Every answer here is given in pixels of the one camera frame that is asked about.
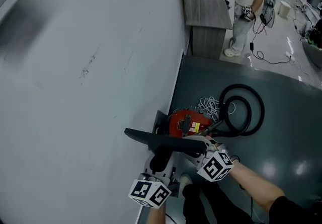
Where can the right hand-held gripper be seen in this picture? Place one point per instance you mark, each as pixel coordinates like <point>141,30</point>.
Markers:
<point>213,166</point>

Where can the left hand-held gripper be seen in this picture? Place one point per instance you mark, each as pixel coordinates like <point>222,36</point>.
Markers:
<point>148,192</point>

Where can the black floor nozzle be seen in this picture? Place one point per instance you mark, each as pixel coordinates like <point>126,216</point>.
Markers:
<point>166,141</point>

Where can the dark vacuum cleaner wand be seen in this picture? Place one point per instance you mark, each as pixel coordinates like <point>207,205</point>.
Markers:
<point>211,128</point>

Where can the person's left forearm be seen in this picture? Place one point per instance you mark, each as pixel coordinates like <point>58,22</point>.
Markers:
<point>157,215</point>

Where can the person's right forearm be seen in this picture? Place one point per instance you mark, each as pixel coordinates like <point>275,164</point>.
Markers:
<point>254,185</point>

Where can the red vacuum cleaner body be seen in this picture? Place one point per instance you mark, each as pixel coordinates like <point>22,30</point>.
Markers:
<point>187,123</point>

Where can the black wristband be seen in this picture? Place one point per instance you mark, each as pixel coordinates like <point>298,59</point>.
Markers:
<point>235,159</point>

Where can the person's white shoe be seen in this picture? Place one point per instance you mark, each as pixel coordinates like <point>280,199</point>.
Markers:
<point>186,180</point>

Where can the person's black trousers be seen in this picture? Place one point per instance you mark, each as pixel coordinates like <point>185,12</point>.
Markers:
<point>198,205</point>

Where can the person's black sleeve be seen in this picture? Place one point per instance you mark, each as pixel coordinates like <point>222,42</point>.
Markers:
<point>294,211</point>

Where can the white power strip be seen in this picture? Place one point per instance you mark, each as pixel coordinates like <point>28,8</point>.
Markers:
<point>291,57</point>

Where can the grey round seat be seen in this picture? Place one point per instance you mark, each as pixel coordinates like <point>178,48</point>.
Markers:
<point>312,54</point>

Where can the grey wooden counter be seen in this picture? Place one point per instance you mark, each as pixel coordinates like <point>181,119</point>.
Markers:
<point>203,4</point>

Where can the white waste bin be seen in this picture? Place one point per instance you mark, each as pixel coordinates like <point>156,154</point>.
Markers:
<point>284,9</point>

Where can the grey wall bracket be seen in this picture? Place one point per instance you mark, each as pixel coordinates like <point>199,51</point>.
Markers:
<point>161,121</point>

